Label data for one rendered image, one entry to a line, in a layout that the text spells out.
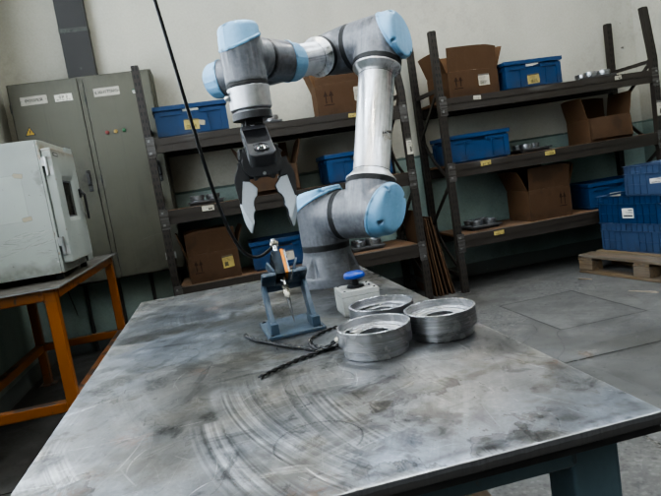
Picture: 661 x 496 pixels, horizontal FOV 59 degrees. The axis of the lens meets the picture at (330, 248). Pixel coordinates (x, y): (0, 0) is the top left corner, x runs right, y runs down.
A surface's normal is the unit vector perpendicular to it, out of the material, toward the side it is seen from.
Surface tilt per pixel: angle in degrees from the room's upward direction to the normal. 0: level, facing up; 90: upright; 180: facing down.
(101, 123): 90
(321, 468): 0
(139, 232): 90
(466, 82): 92
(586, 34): 90
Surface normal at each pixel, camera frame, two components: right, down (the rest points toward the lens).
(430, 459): -0.15, -0.98
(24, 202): 0.19, 0.09
